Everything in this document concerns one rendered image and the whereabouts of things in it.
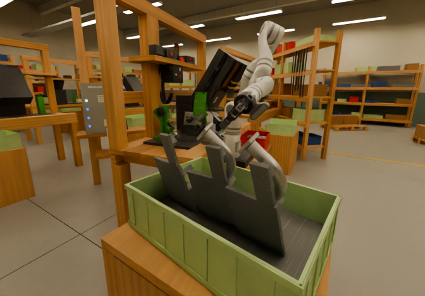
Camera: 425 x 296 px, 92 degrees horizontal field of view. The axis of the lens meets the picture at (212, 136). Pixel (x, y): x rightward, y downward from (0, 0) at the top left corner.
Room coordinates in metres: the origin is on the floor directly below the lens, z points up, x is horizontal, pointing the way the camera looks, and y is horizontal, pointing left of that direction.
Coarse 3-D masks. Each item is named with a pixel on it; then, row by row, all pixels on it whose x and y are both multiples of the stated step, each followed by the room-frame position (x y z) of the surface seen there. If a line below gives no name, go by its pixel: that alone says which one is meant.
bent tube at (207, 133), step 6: (210, 126) 0.56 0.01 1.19; (204, 132) 0.55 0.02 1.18; (210, 132) 0.56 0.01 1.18; (198, 138) 0.57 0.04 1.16; (204, 138) 0.57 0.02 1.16; (210, 138) 0.55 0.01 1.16; (216, 138) 0.56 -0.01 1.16; (216, 144) 0.55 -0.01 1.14; (222, 144) 0.55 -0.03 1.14; (228, 150) 0.55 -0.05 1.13; (228, 156) 0.55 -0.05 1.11; (234, 156) 0.56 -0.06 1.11; (228, 162) 0.55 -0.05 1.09; (234, 162) 0.55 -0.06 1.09; (228, 168) 0.56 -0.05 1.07; (234, 168) 0.56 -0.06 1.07; (228, 174) 0.57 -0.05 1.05
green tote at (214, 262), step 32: (192, 160) 0.93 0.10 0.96; (128, 192) 0.66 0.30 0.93; (160, 192) 0.78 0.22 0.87; (288, 192) 0.70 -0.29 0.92; (320, 192) 0.63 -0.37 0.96; (160, 224) 0.55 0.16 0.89; (192, 224) 0.45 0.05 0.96; (192, 256) 0.46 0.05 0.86; (224, 256) 0.39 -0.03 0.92; (320, 256) 0.42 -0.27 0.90; (224, 288) 0.39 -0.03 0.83; (256, 288) 0.34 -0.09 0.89; (288, 288) 0.30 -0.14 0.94
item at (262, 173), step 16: (256, 176) 0.41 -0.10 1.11; (272, 176) 0.40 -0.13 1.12; (240, 192) 0.48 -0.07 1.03; (256, 192) 0.43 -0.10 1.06; (272, 192) 0.41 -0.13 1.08; (240, 208) 0.50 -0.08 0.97; (256, 208) 0.46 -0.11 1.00; (272, 208) 0.42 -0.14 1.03; (240, 224) 0.54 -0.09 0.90; (256, 224) 0.49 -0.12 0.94; (272, 224) 0.44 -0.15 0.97; (256, 240) 0.52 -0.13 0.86; (272, 240) 0.47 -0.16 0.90
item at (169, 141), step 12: (168, 144) 0.62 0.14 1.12; (156, 156) 0.74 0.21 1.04; (168, 156) 0.65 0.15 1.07; (168, 168) 0.69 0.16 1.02; (180, 168) 0.64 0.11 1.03; (168, 180) 0.72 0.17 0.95; (180, 180) 0.66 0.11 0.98; (168, 192) 0.76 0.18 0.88; (180, 192) 0.69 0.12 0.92; (192, 204) 0.68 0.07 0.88
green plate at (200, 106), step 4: (196, 92) 1.86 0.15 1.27; (200, 92) 1.84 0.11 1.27; (204, 92) 1.83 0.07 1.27; (196, 96) 1.85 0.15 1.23; (200, 96) 1.84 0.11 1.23; (204, 96) 1.82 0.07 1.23; (196, 100) 1.84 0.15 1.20; (200, 100) 1.83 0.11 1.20; (204, 100) 1.81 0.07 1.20; (196, 104) 1.83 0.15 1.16; (200, 104) 1.81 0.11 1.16; (204, 104) 1.80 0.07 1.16; (196, 108) 1.82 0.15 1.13; (200, 108) 1.80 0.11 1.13; (204, 108) 1.79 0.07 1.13; (196, 112) 1.81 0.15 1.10; (200, 112) 1.80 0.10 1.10
